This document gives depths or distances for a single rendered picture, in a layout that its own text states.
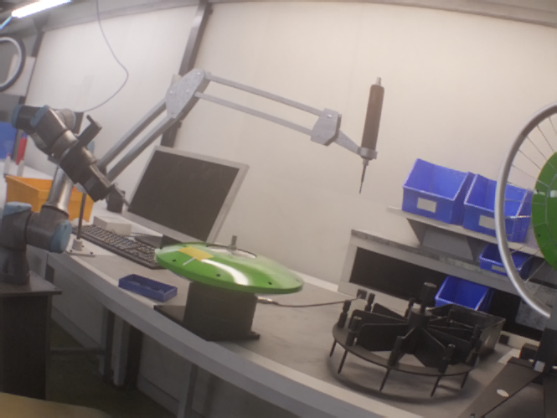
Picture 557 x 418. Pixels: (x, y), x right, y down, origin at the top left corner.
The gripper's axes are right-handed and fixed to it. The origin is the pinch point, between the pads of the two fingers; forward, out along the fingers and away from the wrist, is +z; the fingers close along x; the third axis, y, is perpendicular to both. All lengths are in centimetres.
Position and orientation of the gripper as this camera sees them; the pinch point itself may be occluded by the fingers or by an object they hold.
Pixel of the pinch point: (131, 207)
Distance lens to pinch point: 129.1
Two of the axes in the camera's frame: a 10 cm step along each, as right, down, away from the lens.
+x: 0.8, 1.2, -9.9
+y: -7.3, 6.9, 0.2
